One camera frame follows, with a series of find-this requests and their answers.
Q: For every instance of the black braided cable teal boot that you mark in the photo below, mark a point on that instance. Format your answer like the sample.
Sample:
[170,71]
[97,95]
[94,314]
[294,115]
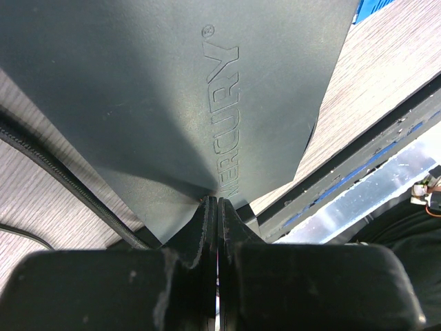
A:
[22,139]

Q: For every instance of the black power adapter brick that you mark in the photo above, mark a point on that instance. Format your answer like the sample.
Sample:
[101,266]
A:
[248,217]

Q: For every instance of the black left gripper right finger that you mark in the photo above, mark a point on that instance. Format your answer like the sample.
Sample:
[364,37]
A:
[309,287]

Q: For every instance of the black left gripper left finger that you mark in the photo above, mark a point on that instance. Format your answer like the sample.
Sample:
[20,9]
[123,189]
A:
[169,288]

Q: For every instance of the aluminium rail frame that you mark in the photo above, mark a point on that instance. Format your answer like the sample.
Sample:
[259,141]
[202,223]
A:
[391,180]

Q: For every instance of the black network switch box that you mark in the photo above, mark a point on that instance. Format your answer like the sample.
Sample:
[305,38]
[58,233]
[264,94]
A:
[170,101]

